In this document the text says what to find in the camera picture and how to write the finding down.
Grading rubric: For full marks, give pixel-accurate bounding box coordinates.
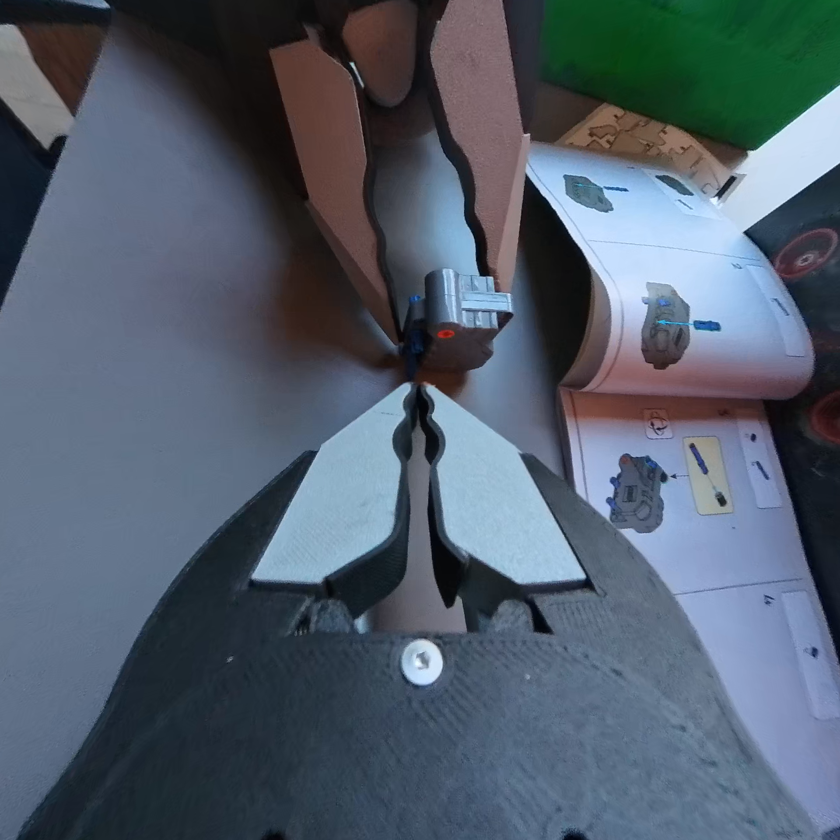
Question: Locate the green plastic bin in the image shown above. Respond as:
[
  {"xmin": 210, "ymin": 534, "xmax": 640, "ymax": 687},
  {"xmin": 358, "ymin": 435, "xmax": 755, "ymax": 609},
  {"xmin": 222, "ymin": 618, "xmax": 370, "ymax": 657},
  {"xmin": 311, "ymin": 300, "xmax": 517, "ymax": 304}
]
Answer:
[{"xmin": 538, "ymin": 0, "xmax": 840, "ymax": 151}]

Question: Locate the dark lego set box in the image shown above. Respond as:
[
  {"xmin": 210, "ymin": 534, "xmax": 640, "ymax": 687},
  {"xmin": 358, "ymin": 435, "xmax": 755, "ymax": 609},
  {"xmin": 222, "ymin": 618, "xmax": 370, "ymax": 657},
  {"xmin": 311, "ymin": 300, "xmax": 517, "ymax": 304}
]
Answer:
[{"xmin": 745, "ymin": 164, "xmax": 840, "ymax": 592}]

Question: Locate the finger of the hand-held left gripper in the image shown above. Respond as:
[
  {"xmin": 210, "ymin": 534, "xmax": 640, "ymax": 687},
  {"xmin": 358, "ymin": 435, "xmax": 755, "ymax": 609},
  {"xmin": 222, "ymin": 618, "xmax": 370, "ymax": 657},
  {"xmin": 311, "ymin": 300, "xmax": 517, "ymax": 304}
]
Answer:
[
  {"xmin": 269, "ymin": 23, "xmax": 403, "ymax": 345},
  {"xmin": 430, "ymin": 0, "xmax": 532, "ymax": 299}
]

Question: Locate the person's dark blue clothing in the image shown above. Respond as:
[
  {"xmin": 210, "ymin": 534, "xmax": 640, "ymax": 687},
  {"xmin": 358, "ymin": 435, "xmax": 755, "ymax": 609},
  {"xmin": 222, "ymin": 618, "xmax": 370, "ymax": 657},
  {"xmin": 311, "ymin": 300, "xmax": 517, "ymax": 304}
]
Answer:
[{"xmin": 0, "ymin": 98, "xmax": 70, "ymax": 309}]

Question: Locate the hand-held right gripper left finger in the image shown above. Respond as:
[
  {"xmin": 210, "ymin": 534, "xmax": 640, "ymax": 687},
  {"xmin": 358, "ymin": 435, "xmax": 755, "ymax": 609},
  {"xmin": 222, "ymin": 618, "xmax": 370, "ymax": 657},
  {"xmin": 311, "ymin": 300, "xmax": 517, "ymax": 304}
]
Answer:
[{"xmin": 249, "ymin": 382, "xmax": 416, "ymax": 618}]

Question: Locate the white instruction booklet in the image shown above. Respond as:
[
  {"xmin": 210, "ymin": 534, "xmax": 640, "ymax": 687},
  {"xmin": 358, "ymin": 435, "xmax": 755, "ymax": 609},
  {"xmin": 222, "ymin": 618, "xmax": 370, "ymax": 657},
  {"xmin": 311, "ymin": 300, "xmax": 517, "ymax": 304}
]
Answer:
[{"xmin": 525, "ymin": 141, "xmax": 840, "ymax": 723}]

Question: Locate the grey lego motor block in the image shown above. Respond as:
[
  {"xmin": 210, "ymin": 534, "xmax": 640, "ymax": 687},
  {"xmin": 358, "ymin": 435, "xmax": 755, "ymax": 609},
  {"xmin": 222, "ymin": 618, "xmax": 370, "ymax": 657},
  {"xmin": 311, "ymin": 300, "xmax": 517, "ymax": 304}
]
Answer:
[{"xmin": 402, "ymin": 268, "xmax": 514, "ymax": 371}]

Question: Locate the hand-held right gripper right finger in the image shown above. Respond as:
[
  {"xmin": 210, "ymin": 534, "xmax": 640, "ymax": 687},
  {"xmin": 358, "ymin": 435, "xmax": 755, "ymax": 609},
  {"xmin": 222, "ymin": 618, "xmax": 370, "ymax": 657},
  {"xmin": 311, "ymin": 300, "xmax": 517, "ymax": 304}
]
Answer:
[{"xmin": 419, "ymin": 382, "xmax": 588, "ymax": 632}]

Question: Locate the person's left hand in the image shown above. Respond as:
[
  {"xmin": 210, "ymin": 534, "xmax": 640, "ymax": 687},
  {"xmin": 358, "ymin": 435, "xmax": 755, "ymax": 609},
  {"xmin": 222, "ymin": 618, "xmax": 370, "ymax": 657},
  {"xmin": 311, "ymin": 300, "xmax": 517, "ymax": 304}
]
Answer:
[{"xmin": 341, "ymin": 0, "xmax": 437, "ymax": 142}]

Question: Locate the wooden puzzle sheet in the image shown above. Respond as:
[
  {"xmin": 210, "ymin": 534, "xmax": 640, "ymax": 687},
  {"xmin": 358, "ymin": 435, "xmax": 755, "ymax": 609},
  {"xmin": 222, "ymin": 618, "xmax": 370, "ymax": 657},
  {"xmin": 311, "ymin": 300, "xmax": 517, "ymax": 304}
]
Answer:
[{"xmin": 558, "ymin": 108, "xmax": 749, "ymax": 198}]

